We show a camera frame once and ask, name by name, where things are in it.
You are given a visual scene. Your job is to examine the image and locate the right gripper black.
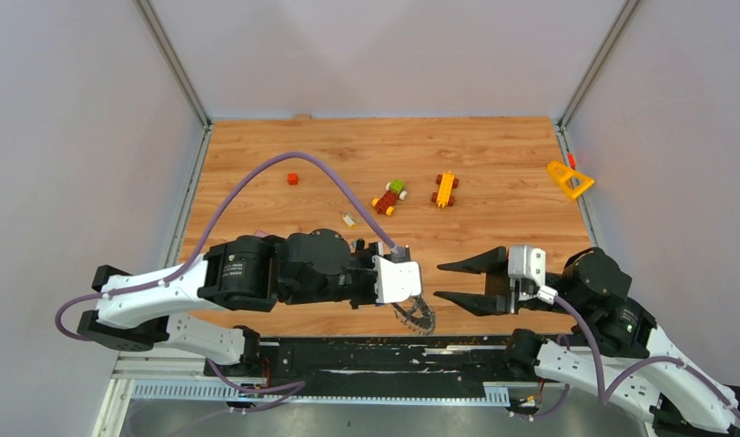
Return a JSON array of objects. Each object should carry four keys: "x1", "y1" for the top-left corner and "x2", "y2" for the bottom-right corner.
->
[{"x1": 430, "y1": 246, "x2": 583, "y2": 315}]

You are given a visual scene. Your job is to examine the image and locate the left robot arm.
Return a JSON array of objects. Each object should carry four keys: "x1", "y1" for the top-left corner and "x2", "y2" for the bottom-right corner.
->
[{"x1": 77, "y1": 229, "x2": 422, "y2": 376}]

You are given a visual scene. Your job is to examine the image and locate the yellow brown toy brick car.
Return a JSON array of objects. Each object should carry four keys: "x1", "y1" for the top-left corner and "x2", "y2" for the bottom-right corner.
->
[{"x1": 431, "y1": 171, "x2": 460, "y2": 208}]

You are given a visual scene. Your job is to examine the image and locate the red yellow toy brick car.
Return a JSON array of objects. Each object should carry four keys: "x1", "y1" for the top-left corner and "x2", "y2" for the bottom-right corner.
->
[{"x1": 370, "y1": 178, "x2": 409, "y2": 217}]

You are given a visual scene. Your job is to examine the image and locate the yellow triangular brick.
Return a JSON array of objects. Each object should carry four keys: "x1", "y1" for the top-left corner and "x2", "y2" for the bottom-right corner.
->
[{"x1": 546, "y1": 161, "x2": 595, "y2": 201}]

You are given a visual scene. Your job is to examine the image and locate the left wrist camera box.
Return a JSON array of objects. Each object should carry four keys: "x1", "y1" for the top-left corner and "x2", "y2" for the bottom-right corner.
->
[{"x1": 371, "y1": 246, "x2": 423, "y2": 304}]

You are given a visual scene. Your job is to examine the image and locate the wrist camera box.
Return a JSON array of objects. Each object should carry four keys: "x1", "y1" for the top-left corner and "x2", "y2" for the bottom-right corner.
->
[
  {"x1": 507, "y1": 244, "x2": 558, "y2": 304},
  {"x1": 371, "y1": 246, "x2": 423, "y2": 304}
]

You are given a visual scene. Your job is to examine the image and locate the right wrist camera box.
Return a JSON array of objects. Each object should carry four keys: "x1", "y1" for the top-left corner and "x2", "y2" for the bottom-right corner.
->
[{"x1": 507, "y1": 244, "x2": 558, "y2": 304}]

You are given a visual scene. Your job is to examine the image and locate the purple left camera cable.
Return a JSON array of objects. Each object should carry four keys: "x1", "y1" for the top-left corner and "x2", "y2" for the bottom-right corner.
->
[{"x1": 54, "y1": 151, "x2": 410, "y2": 417}]

